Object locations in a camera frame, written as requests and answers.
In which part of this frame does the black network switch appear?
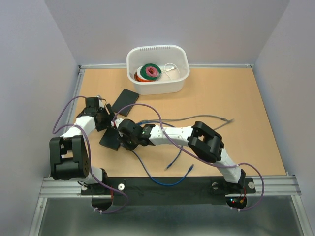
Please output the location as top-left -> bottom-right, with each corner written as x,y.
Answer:
112,88 -> 140,117
99,127 -> 121,151

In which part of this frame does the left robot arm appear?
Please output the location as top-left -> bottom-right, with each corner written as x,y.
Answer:
49,96 -> 114,194

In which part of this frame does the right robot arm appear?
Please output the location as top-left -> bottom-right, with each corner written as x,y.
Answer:
112,118 -> 246,192

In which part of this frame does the white plastic bin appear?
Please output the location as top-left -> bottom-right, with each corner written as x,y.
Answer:
126,45 -> 190,95

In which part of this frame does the dark blue ethernet cable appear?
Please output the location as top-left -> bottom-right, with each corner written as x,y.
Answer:
136,120 -> 184,171

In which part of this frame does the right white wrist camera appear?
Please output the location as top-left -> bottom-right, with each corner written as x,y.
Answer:
111,118 -> 124,128

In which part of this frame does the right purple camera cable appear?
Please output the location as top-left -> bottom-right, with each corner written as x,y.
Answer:
113,103 -> 265,212

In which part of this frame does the purple camera cable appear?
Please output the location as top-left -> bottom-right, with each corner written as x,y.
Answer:
113,103 -> 265,212
52,95 -> 129,214

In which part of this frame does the orange coiled cable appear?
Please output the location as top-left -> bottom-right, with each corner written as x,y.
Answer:
134,71 -> 158,83

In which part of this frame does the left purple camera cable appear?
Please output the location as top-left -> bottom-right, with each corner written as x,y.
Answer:
52,95 -> 129,214

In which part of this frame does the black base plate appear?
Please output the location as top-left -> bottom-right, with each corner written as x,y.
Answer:
81,176 -> 256,207

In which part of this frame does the white usb cable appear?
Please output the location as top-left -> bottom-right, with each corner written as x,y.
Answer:
160,63 -> 182,81

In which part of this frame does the aluminium table frame rail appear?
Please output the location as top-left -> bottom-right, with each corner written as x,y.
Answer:
38,63 -> 302,197

